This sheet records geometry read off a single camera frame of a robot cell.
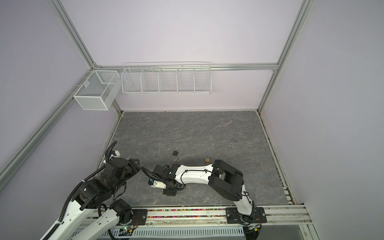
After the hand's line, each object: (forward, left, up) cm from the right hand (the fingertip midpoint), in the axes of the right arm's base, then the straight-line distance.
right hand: (169, 189), depth 83 cm
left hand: (+6, +14, +19) cm, 24 cm away
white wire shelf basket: (+62, +5, +30) cm, 69 cm away
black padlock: (+23, -1, +1) cm, 23 cm away
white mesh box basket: (+55, +51, +26) cm, 80 cm away
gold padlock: (+17, -22, 0) cm, 28 cm away
